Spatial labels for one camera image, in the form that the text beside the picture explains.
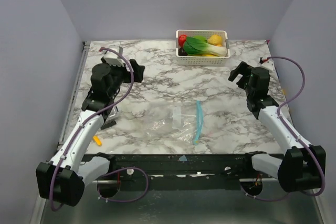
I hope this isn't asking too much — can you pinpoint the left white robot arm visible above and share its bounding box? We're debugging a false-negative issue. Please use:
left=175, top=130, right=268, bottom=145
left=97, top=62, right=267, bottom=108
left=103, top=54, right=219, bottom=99
left=36, top=59, right=145, bottom=206

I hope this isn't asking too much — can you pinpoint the yellow toy lemon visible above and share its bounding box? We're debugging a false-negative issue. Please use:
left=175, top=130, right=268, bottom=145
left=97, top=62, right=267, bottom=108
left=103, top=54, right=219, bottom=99
left=207, top=35, right=223, bottom=46

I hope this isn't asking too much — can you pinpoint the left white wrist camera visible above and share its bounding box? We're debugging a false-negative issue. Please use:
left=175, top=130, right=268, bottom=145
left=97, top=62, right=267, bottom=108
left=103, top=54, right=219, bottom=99
left=99, top=46, right=124, bottom=67

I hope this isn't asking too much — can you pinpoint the yellow toy star fruit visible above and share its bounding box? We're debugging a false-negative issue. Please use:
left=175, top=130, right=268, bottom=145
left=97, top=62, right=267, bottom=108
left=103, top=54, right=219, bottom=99
left=201, top=54, right=218, bottom=58

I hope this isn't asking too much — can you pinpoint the black comb-like part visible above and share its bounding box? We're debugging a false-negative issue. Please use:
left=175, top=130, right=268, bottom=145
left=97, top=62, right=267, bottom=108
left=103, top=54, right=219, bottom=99
left=100, top=120, right=116, bottom=130

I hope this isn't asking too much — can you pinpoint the white perforated plastic basket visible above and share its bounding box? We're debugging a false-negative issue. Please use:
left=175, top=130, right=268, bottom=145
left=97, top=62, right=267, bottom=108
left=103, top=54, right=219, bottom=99
left=175, top=29, right=231, bottom=66

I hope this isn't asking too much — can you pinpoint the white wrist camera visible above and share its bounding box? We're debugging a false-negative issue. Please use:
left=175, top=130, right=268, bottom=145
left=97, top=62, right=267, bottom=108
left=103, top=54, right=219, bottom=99
left=259, top=57, right=274, bottom=68
left=99, top=46, right=124, bottom=67

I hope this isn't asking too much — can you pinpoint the yellow marker pen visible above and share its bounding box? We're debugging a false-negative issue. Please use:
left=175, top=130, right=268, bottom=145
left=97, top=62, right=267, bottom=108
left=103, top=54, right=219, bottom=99
left=93, top=135, right=102, bottom=146

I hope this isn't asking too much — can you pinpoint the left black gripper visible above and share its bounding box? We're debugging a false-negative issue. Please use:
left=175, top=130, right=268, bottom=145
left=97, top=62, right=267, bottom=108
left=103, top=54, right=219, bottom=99
left=101, top=57, right=144, bottom=97

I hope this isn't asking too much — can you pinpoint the aluminium frame rail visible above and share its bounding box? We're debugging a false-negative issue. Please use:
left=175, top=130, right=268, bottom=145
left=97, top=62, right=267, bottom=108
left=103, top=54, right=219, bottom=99
left=58, top=41, right=91, bottom=146

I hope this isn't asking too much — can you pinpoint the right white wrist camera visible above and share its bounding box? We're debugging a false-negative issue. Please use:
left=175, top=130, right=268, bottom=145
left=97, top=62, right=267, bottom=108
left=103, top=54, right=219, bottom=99
left=259, top=57, right=274, bottom=68

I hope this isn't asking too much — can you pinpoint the red toy tomato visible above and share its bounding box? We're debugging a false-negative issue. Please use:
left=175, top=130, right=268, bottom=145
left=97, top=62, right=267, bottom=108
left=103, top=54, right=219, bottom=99
left=178, top=34, right=187, bottom=47

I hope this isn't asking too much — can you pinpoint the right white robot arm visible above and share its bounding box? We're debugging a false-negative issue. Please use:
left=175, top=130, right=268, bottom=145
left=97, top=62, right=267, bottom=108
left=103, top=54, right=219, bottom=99
left=228, top=61, right=326, bottom=193

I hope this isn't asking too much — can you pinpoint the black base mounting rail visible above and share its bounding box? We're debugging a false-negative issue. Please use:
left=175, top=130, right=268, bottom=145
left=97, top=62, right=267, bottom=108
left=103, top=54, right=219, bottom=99
left=81, top=153, right=287, bottom=190

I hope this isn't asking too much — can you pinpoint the clear zip top bag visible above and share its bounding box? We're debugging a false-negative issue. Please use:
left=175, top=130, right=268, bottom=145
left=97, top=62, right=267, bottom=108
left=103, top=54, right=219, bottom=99
left=143, top=101, right=204, bottom=145

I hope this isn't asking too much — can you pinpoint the green toy bok choy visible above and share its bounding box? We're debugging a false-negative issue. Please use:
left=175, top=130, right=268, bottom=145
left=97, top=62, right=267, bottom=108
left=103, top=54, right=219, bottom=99
left=183, top=37, right=227, bottom=57

